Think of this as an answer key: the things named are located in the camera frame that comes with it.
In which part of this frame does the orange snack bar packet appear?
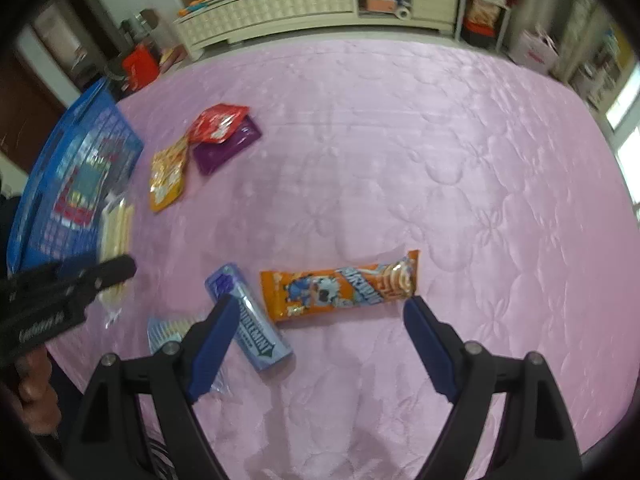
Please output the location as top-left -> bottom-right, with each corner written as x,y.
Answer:
259,250 -> 422,325

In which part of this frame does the orange yellow snack packet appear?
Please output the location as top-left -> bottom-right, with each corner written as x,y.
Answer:
149,136 -> 193,213

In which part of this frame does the person's left hand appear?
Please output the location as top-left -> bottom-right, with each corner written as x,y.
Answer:
15,349 -> 64,435

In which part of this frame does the cream tv cabinet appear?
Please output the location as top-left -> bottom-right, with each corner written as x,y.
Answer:
172,0 -> 461,61

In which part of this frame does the red bag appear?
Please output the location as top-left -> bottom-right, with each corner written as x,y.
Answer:
122,44 -> 161,92

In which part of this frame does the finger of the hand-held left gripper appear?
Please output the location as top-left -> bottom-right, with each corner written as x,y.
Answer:
61,254 -> 137,306

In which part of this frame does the purple snack packet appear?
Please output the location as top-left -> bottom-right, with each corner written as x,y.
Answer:
192,115 -> 262,176

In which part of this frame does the blue plastic basket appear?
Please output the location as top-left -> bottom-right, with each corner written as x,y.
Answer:
6,77 -> 146,276

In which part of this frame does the pink bag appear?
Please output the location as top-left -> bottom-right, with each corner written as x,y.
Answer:
507,27 -> 561,78

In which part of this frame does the white biscuit packet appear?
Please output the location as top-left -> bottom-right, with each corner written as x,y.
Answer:
97,195 -> 136,328

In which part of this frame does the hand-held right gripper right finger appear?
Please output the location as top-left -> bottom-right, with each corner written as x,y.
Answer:
402,296 -> 583,480

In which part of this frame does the purple gum box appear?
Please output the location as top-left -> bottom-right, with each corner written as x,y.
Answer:
205,262 -> 293,373

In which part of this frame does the pink broom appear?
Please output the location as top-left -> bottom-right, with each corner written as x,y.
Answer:
160,45 -> 193,68

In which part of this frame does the red snack packet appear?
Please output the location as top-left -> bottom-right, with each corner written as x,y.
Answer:
187,104 -> 251,145

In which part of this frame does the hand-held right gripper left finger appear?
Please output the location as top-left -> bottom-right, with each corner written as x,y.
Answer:
60,294 -> 241,480

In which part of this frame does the pink quilted tablecloth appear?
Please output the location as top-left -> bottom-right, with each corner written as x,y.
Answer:
47,40 -> 640,480

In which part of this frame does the clear blue snack packet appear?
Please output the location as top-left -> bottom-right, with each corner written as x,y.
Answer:
146,312 -> 231,396

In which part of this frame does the white shelf rack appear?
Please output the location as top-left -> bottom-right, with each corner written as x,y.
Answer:
454,0 -> 513,53

